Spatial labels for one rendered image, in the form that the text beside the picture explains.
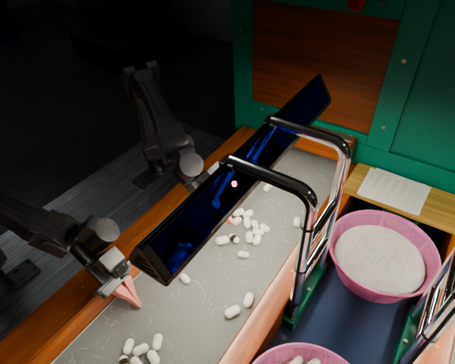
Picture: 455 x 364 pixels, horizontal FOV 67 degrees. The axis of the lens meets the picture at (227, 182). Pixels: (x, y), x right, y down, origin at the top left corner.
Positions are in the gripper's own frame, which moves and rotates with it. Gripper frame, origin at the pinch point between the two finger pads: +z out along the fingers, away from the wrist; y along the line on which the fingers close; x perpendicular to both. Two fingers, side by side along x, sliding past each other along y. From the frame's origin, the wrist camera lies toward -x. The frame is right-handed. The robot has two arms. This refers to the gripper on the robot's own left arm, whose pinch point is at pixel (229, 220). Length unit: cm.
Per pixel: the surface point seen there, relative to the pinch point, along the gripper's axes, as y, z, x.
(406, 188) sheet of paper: 40, 29, -20
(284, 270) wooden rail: -2.5, 16.8, -7.6
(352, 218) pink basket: 23.5, 23.4, -11.7
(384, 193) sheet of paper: 35.4, 25.4, -16.7
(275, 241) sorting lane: 5.8, 13.2, -1.3
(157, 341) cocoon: -32.2, 6.1, 2.2
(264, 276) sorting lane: -5.3, 15.5, -3.2
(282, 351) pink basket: -19.3, 23.8, -12.5
